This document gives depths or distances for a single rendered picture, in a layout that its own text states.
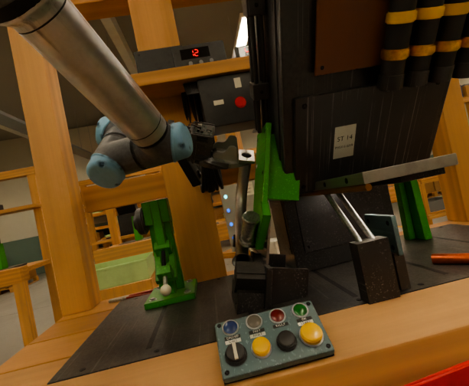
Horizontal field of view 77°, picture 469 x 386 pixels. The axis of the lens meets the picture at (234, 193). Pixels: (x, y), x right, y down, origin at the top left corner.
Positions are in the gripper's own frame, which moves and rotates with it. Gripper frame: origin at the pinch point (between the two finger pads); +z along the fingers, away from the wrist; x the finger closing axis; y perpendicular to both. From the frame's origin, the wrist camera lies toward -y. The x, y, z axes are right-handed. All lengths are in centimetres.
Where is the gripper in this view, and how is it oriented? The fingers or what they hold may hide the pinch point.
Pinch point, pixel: (243, 161)
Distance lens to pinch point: 76.7
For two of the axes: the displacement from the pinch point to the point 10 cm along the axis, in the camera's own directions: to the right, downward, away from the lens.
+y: 1.8, -7.7, -6.1
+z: 9.8, 1.4, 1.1
